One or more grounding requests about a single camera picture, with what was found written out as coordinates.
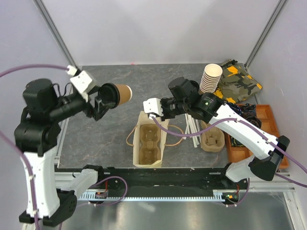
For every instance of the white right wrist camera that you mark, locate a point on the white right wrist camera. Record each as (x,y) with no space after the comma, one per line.
(153,108)

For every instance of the orange compartment tray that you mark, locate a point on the orange compartment tray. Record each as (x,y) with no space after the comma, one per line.
(236,151)

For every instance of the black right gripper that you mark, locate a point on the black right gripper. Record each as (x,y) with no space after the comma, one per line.
(165,116)

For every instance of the cardboard cup carrier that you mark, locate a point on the cardboard cup carrier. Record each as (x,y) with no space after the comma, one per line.
(212,140)
(149,139)

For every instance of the black plastic cup lid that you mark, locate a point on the black plastic cup lid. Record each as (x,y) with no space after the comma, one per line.
(109,94)

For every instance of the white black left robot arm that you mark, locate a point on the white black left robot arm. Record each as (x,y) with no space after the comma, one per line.
(37,137)

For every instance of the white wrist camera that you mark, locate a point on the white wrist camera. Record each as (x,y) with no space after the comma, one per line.
(82,81)
(153,108)

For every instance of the white slotted cable duct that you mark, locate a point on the white slotted cable duct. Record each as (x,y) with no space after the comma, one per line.
(99,197)

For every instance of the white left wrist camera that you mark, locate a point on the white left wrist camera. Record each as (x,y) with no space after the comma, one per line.
(82,81)

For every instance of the camouflage fabric cloth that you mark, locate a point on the camouflage fabric cloth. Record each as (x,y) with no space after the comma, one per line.
(235,84)

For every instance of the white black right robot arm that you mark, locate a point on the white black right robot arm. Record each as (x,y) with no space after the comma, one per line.
(267,150)

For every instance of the stack of paper cups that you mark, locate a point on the stack of paper cups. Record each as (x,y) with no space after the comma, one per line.
(210,79)

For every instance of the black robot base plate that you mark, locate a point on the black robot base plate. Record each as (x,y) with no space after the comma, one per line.
(174,181)

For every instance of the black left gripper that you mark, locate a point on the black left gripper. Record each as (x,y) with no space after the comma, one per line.
(100,108)

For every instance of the brown paper takeout bag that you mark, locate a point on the brown paper takeout bag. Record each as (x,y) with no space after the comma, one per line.
(143,119)

